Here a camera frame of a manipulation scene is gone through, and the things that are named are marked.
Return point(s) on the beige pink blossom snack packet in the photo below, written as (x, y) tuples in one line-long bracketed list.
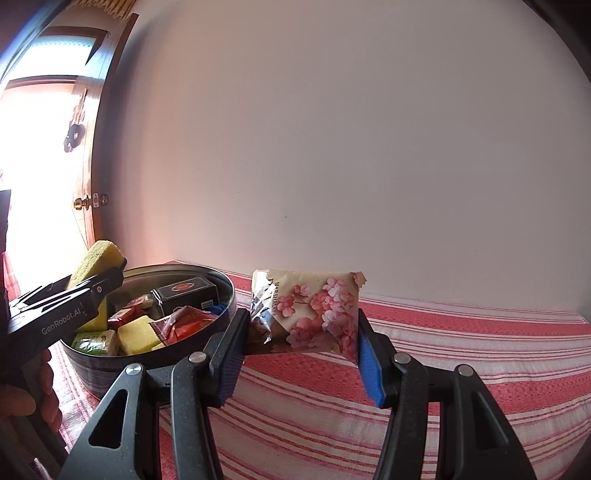
[(314, 309)]

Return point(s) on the brass door knob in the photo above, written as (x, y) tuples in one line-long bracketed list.
[(82, 203)]

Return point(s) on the person's left hand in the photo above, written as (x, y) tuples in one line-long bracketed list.
[(48, 383)]

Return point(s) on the dark red snack packet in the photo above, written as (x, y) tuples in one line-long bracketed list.
[(184, 325)]

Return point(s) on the red striped tablecloth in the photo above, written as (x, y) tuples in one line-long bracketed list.
[(323, 438)]

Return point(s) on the green tissue pack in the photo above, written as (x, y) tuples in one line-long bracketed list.
[(94, 344)]

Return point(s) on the wooden door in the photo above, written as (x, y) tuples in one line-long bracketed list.
[(94, 161)]

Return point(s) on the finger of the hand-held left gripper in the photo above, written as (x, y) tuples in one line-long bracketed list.
[(83, 284)]

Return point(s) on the black cardboard box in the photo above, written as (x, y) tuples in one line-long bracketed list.
[(184, 295)]

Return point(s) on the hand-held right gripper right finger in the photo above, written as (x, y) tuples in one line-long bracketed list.
[(369, 374)]

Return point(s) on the dark round cookie tin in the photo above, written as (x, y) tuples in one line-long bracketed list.
[(92, 378)]

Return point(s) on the red labelled snack packet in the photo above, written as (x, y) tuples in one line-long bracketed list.
[(127, 316)]

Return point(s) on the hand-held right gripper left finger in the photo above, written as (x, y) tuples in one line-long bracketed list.
[(228, 369)]

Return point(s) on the hanging door decoration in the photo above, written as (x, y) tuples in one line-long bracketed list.
[(73, 134)]

